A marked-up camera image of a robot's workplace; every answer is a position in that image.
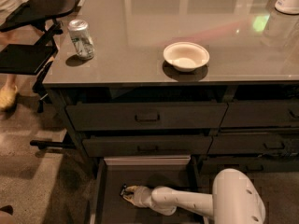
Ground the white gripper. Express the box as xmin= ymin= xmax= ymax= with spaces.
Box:
xmin=122 ymin=186 xmax=152 ymax=208

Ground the middle right drawer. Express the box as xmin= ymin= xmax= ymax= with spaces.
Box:
xmin=208 ymin=133 xmax=299 ymax=155

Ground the white paper bowl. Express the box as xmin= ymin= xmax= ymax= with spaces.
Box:
xmin=164 ymin=42 xmax=210 ymax=72

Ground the middle left drawer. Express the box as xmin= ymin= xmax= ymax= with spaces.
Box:
xmin=82 ymin=135 xmax=212 ymax=157

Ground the silver soda can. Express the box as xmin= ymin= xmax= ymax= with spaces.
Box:
xmin=68 ymin=20 xmax=94 ymax=60

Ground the black adjustable stand table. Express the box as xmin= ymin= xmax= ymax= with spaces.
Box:
xmin=0 ymin=0 xmax=89 ymax=151

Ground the top left drawer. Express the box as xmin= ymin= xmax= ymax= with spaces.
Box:
xmin=65 ymin=102 xmax=227 ymax=131

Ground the top right drawer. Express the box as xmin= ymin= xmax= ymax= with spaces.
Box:
xmin=221 ymin=100 xmax=299 ymax=128

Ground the white container on counter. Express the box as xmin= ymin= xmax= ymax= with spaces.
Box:
xmin=275 ymin=0 xmax=299 ymax=15

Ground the bottom right drawer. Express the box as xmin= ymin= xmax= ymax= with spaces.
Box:
xmin=201 ymin=157 xmax=299 ymax=175

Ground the person walking in background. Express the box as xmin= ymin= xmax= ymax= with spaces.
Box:
xmin=0 ymin=0 xmax=21 ymax=111

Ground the dark grey drawer cabinet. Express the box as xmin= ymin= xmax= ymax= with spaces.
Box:
xmin=44 ymin=0 xmax=299 ymax=168

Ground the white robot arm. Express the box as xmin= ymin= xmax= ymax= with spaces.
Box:
xmin=121 ymin=168 xmax=266 ymax=224

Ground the open bottom left drawer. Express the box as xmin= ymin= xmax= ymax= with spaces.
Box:
xmin=90 ymin=155 xmax=203 ymax=224

